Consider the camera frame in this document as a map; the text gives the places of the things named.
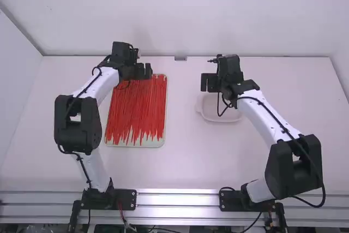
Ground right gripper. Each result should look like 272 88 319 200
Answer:
201 53 244 92

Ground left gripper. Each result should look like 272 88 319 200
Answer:
111 41 153 80

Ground white dish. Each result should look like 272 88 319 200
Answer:
194 93 244 123

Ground pale tray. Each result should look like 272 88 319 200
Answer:
104 73 168 148

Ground silver rails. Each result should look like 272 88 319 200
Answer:
0 188 349 228

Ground black cable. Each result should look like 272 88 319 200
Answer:
290 134 327 209
215 63 237 117

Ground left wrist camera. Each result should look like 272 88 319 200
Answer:
127 44 141 62

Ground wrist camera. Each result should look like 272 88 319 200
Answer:
127 44 141 62
214 54 227 67

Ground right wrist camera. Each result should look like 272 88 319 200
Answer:
214 54 227 67

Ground row of orange cable ties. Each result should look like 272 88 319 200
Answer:
106 74 167 146

